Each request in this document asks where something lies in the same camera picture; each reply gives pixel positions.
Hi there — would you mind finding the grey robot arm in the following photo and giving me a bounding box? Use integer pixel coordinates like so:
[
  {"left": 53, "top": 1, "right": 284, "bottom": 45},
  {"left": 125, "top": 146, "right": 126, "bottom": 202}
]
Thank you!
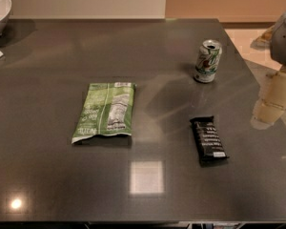
[{"left": 251, "top": 11, "right": 286, "bottom": 130}]

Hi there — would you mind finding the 7up soda can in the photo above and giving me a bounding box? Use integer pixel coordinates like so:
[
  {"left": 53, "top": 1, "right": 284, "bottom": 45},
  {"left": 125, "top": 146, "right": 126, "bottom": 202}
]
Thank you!
[{"left": 194, "top": 39, "right": 222, "bottom": 83}]

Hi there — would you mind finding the green jalapeno chip bag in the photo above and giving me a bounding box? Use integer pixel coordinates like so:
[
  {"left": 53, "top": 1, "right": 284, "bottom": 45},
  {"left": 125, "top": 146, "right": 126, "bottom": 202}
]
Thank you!
[{"left": 71, "top": 82, "right": 135, "bottom": 144}]

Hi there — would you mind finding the black rxbar chocolate bar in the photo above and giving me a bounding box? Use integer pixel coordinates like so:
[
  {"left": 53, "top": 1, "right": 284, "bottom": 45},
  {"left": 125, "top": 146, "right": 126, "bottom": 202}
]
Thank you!
[{"left": 190, "top": 116, "right": 229, "bottom": 163}]

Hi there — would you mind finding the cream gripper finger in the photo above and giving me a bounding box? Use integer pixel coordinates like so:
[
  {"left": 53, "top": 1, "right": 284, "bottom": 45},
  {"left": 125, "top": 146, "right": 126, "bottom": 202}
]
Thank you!
[
  {"left": 251, "top": 99, "right": 284, "bottom": 130},
  {"left": 260, "top": 66, "right": 286, "bottom": 109}
]

